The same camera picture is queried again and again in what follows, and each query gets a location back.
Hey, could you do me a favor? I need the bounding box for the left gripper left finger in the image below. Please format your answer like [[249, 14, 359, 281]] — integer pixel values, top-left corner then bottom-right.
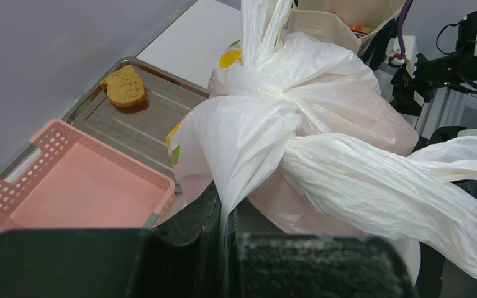
[[0, 184, 221, 297]]

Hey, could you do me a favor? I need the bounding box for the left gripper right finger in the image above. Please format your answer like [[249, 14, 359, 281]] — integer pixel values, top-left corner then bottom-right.
[[227, 200, 418, 297]]

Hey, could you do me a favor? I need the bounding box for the white plastic grocery bag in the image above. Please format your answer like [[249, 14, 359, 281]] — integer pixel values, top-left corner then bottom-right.
[[166, 1, 477, 279]]

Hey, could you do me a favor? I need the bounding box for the beige canvas tote bag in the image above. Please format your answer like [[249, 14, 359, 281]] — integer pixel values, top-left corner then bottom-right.
[[287, 0, 405, 56]]

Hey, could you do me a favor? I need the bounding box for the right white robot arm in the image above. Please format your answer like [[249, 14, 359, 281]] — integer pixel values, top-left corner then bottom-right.
[[391, 11, 477, 116]]

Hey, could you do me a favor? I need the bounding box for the pink plastic basket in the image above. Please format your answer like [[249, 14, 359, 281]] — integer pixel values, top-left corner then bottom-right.
[[0, 120, 175, 231]]

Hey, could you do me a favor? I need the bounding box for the stainless steel tray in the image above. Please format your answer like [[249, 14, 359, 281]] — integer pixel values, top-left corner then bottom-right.
[[63, 57, 209, 179]]

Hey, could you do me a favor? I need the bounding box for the brown bread slice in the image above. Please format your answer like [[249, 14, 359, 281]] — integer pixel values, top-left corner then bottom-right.
[[99, 65, 147, 108]]

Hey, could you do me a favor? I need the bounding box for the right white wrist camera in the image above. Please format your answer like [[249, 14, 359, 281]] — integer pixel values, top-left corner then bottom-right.
[[384, 35, 419, 78]]

